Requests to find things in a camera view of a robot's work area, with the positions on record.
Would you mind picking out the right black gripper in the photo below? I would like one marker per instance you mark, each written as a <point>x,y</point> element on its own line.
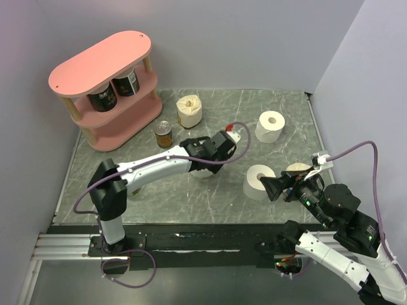
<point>273,185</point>

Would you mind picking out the black paper roll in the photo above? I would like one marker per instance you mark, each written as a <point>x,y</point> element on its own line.
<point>103,99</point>

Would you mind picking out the white paper roll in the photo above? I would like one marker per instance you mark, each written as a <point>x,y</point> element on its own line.
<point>252,186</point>
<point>269,126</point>
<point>201,173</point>

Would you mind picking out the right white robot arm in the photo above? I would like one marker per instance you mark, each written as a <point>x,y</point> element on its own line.
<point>375,275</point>

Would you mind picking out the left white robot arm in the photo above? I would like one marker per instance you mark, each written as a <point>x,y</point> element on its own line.
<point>116,182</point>

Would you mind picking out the pink three-tier shelf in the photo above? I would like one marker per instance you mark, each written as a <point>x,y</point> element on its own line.
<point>73,80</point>

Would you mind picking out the printed wrapped paper roll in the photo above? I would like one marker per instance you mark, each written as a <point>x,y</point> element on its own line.
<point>294,168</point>

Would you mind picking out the beige wrapped paper roll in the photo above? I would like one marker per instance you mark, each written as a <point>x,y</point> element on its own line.
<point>189,111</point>

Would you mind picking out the food tin can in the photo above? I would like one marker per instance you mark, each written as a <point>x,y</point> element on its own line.
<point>163,134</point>

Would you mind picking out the green glass bottle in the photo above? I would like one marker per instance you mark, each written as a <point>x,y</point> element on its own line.
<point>134,193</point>

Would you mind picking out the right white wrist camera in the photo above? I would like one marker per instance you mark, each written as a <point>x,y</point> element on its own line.
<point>320,163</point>

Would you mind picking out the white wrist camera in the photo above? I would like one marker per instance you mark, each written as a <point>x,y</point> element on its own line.
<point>232,133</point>
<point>320,163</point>

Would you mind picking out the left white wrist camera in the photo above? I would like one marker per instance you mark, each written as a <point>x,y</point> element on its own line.
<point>232,133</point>

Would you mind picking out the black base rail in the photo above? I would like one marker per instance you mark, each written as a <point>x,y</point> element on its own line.
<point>202,245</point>

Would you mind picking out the aluminium frame rail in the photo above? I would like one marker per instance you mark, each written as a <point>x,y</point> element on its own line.
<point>53,247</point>

